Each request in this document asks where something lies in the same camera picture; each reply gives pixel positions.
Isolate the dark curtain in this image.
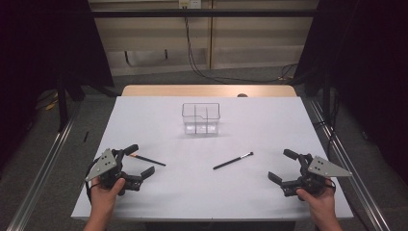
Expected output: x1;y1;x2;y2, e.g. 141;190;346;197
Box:
0;0;115;171
293;0;408;186

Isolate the person's right hand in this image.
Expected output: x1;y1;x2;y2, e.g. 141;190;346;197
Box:
295;179;337;220

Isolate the white table cover board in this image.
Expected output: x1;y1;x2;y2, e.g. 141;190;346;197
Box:
70;95;354;222

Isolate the black floor cable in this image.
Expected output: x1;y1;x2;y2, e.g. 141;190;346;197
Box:
312;92;342;152

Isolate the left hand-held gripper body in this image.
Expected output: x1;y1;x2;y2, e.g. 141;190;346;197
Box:
85;147;143;196

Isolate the white wall outlet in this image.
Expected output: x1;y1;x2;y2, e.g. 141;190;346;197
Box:
178;0;202;10

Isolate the black brush with silver ferrule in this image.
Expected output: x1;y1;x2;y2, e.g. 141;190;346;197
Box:
213;151;254;170

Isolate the black stand post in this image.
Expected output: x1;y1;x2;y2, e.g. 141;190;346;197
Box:
321;70;332;123
57;75;70;133

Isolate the clear plastic organizer box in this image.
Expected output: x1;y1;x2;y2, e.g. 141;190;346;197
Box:
181;102;221;136

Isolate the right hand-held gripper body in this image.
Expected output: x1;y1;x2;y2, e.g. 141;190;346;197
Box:
281;153;353;197

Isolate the metal floor rail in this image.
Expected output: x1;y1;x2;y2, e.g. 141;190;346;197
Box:
307;95;392;231
6;101;83;231

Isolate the yellow floor cable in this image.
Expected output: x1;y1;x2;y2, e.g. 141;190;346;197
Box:
43;99;60;112

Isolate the person's left hand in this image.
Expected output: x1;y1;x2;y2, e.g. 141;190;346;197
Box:
90;176;126;213

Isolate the wooden table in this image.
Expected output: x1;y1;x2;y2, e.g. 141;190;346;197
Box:
120;84;298;98

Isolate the black horizontal bar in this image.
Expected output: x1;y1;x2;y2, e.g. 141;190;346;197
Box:
90;9;319;18

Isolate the black wall cable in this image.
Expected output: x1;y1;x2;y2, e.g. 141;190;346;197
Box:
183;6;299;85

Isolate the black brush with orange bristles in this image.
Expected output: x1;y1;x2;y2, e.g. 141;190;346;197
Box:
129;153;167;167

